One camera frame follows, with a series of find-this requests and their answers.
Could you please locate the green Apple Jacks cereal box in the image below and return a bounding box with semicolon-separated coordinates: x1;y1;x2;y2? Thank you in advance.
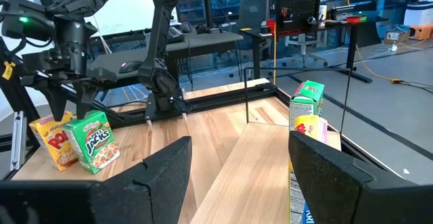
63;110;121;175
288;79;325;133

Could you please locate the pale yellow cereal box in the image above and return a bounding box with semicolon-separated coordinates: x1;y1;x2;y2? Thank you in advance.
288;114;329;224

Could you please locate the yellow tag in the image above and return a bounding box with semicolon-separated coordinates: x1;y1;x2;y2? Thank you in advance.
1;60;16;81

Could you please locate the black monitor with red strip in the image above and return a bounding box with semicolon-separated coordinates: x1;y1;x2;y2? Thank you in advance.
175;0;211;25

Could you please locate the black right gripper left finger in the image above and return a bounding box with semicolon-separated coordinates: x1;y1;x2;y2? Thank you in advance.
0;135;193;224

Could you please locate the black computer mouse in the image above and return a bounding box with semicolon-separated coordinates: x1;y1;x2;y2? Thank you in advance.
118;60;143;74

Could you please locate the white storage container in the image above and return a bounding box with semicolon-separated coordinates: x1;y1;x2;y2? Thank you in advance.
404;1;433;27

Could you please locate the orange crate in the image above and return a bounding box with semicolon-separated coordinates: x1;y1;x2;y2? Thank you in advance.
409;24;433;41

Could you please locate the small cardboard box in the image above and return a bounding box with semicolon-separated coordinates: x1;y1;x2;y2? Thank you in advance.
384;30;411;45

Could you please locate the black keyboard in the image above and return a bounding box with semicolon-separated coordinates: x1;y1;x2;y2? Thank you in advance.
166;26;186;45

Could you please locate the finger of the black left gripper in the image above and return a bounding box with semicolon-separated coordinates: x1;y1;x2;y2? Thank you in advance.
36;81;69;122
74;81;99;120

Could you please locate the white office chair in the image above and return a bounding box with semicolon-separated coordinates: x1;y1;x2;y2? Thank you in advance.
282;32;329;68

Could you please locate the grey office chair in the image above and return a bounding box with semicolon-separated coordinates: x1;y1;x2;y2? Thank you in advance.
229;0;283;79

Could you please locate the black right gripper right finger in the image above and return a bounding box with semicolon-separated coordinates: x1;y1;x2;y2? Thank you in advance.
288;131;433;224

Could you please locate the yellow Corn Pops cereal box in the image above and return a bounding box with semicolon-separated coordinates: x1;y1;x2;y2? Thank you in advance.
28;111;79;173

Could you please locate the blue Rice Krispies cereal box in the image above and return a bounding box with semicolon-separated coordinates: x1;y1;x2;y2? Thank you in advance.
302;200;317;224

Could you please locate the black pegboard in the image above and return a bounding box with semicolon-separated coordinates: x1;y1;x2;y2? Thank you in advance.
275;0;323;35

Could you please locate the grey desk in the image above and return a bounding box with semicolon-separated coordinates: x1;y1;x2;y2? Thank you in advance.
86;28;245;83

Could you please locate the black desk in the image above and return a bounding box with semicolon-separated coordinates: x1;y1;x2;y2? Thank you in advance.
240;14;390;83

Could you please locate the wooden shelf with black frame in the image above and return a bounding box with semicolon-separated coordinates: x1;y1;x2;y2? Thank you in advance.
189;66;352;224

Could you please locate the yellow floor cable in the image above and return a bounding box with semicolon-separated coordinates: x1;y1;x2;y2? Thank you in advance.
341;0;433;85

